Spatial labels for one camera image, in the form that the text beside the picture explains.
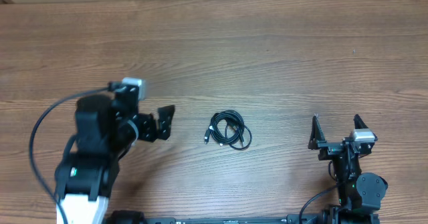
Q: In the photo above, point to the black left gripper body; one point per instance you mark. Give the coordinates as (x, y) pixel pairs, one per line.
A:
(145, 127)

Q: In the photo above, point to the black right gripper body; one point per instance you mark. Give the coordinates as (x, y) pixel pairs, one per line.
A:
(336, 148)

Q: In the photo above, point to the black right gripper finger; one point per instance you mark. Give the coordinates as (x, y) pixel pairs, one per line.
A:
(317, 139)
(358, 123)

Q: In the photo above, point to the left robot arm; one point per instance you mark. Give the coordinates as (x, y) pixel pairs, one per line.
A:
(106, 129)

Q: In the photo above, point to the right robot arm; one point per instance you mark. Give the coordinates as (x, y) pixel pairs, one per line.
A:
(359, 194)

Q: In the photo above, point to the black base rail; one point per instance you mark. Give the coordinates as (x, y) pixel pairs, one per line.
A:
(130, 217)

